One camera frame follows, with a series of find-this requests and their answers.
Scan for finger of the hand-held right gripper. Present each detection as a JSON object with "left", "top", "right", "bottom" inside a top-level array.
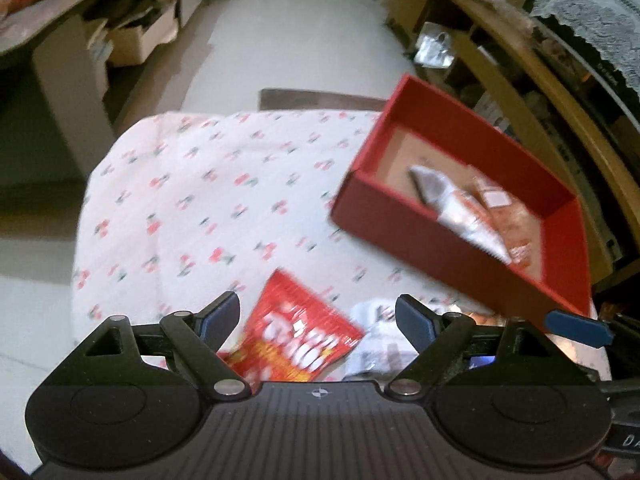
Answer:
[{"left": 545, "top": 309, "right": 617, "bottom": 350}]

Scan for red snack packet white letters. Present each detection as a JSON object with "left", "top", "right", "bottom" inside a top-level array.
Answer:
[{"left": 220, "top": 268, "right": 365, "bottom": 387}]

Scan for crinkled plastic bag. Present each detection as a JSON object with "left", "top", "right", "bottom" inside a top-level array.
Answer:
[{"left": 412, "top": 22, "right": 458, "bottom": 68}]

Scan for cherry print tablecloth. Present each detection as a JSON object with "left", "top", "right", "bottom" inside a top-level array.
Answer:
[{"left": 72, "top": 109, "right": 613, "bottom": 386}]

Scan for black television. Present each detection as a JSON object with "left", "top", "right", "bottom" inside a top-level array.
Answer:
[{"left": 532, "top": 15, "right": 640, "bottom": 171}]

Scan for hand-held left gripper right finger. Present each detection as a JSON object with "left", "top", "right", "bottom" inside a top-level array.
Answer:
[{"left": 384, "top": 294, "right": 576, "bottom": 402}]

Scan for brown wooden stool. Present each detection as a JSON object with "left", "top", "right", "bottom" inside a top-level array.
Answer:
[{"left": 259, "top": 88, "right": 388, "bottom": 112}]

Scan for white lace cloth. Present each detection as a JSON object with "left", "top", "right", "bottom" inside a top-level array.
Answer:
[{"left": 530, "top": 0, "right": 640, "bottom": 93}]

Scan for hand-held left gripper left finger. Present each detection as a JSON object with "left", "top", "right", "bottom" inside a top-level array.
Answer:
[{"left": 55, "top": 291, "right": 252, "bottom": 402}]

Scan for silver grey snack packet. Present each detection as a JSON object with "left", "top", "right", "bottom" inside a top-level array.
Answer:
[{"left": 409, "top": 164, "right": 512, "bottom": 263}]

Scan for grey coffee table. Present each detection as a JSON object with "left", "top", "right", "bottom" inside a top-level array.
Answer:
[{"left": 0, "top": 0, "right": 217, "bottom": 183}]

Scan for orange snack packet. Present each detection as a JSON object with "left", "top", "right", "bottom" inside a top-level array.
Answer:
[{"left": 471, "top": 176, "right": 545, "bottom": 277}]

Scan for white open storage box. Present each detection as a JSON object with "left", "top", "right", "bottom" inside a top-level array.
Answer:
[{"left": 85, "top": 0, "right": 180, "bottom": 67}]

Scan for red cardboard box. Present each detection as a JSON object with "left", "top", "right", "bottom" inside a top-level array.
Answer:
[{"left": 330, "top": 74, "right": 598, "bottom": 328}]

